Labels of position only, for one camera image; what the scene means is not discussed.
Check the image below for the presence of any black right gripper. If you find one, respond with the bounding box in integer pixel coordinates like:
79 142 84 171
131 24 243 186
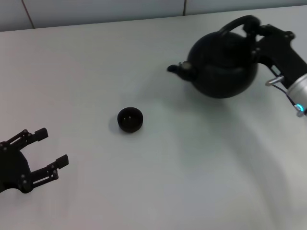
242 23 307 87

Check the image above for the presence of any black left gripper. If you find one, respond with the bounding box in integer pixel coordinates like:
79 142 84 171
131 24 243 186
0 127 70 195

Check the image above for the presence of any black round teapot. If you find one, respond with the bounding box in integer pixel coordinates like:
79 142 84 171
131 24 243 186
166 15 261 99

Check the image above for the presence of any small black teacup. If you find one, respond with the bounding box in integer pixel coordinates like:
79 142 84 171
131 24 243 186
117 107 144 133

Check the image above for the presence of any silver cable connector plug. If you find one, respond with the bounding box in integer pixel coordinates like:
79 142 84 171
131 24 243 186
264 76 285 86

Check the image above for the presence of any thin black cable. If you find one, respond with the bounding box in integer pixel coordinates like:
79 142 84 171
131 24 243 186
272 82 301 109

